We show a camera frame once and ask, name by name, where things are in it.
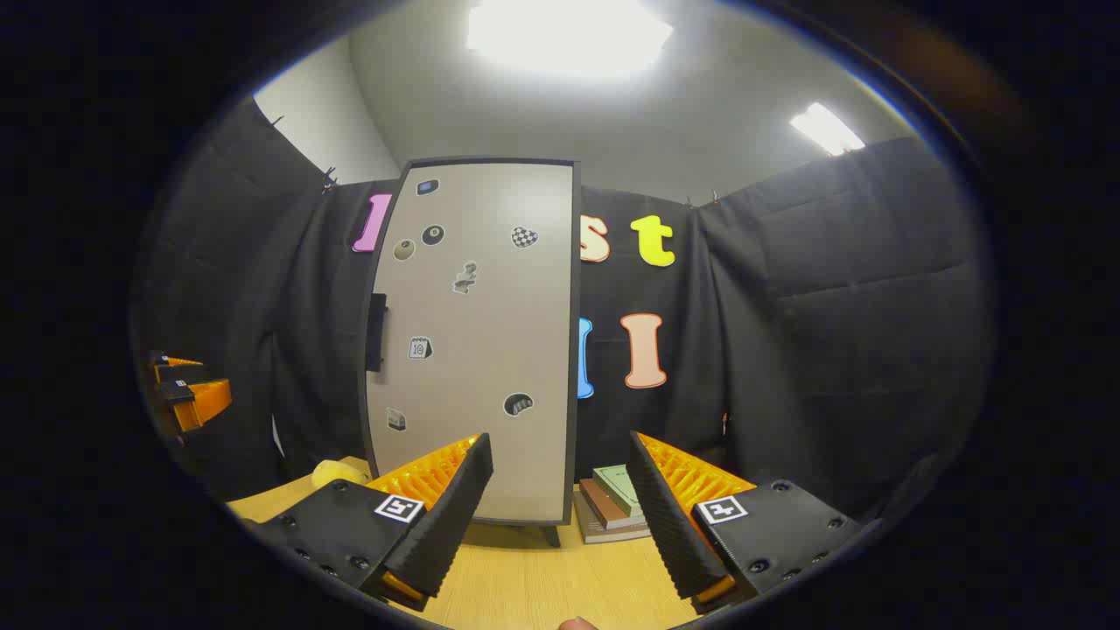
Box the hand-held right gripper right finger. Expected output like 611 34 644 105
626 430 867 615

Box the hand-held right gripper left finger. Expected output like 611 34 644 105
249 431 495 613

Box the beige cabinet door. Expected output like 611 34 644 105
366 162 576 524

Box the dark grey cabinet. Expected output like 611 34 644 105
359 156 585 550

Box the green book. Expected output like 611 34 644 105
592 464 647 519

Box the brown book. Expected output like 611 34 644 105
577 477 648 531

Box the yellow round bun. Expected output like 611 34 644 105
311 459 370 491

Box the black backdrop cloth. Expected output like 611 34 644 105
131 94 998 526

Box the small ceiling light panel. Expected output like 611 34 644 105
789 102 867 157

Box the large ceiling light panel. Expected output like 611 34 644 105
464 0 675 84

